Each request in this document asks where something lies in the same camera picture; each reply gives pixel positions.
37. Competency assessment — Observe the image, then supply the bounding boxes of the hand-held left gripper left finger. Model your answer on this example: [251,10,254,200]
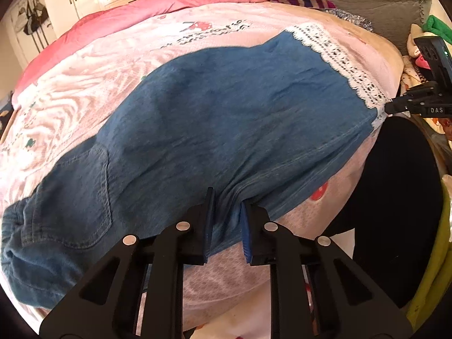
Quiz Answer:
[39,187,216,339]

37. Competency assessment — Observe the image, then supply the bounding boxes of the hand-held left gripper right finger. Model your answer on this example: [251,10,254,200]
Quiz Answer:
[240,201,414,339]

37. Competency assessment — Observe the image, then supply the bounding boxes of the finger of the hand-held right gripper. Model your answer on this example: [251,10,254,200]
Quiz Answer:
[397,81,452,104]
[385,99,452,117]

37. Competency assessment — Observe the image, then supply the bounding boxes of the blue denim shorts with lace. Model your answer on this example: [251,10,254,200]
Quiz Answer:
[0,30,394,308]

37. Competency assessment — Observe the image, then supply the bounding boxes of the printed white cloth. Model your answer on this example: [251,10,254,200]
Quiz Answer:
[401,25,431,96]

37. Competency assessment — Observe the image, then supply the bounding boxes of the green cloth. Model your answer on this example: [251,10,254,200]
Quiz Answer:
[422,14,452,43]

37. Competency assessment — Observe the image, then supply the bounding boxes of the beige mattress cover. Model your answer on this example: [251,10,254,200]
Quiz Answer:
[325,7,403,78]

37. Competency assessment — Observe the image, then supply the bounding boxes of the grey quilted headboard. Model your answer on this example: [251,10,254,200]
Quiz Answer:
[275,0,433,55]

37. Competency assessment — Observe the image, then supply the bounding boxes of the blue floral cloth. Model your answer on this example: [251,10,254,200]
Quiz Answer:
[330,9,375,31]

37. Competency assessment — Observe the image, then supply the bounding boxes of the person's black trouser leg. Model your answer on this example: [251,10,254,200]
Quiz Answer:
[328,115,444,308]

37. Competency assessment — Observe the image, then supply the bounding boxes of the pink printed bed sheet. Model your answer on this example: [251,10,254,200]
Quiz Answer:
[0,2,403,339]

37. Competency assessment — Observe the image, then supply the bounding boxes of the pink quilt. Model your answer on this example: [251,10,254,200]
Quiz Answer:
[12,0,276,94]

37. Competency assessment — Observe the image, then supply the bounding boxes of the hanging bags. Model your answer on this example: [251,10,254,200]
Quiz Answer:
[16,0,50,36]

